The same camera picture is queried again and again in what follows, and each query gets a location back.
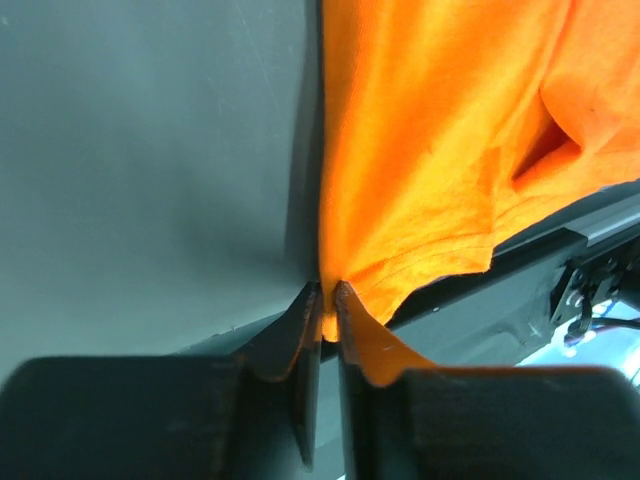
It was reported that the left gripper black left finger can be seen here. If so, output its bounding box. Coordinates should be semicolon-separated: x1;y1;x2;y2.
1;283;322;479

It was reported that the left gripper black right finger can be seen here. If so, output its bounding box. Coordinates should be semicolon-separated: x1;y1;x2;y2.
334;282;639;479

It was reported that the orange t shirt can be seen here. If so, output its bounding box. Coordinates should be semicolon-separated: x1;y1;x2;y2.
319;1;639;323

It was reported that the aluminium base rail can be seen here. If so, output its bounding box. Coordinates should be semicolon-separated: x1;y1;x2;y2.
174;184;640;381

